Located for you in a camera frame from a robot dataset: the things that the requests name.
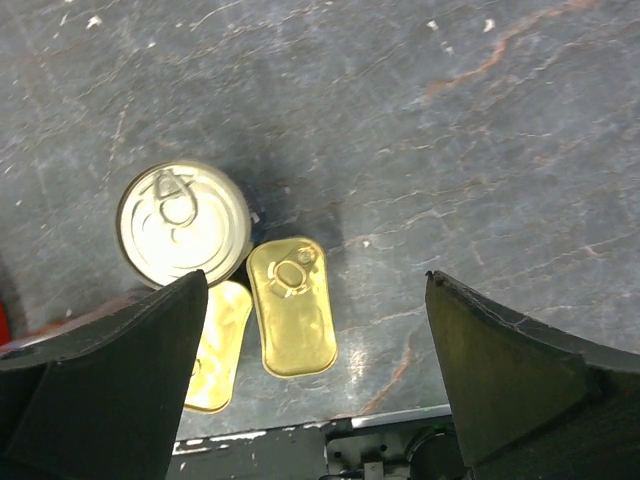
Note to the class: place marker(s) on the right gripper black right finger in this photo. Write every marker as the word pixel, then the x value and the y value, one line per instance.
pixel 530 401

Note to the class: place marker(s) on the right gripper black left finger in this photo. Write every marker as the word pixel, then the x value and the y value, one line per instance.
pixel 103 400

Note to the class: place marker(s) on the dark blue round can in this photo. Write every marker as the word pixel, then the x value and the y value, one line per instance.
pixel 180 216

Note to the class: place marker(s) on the gold rectangular tin right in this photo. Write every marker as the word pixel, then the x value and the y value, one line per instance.
pixel 289 283

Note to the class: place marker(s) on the gold rectangular tin left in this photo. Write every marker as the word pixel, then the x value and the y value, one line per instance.
pixel 213 376

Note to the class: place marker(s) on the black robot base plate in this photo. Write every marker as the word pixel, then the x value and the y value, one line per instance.
pixel 411 444

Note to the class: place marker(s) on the gold rectangular tin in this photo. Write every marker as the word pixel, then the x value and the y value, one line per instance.
pixel 213 376
pixel 289 283

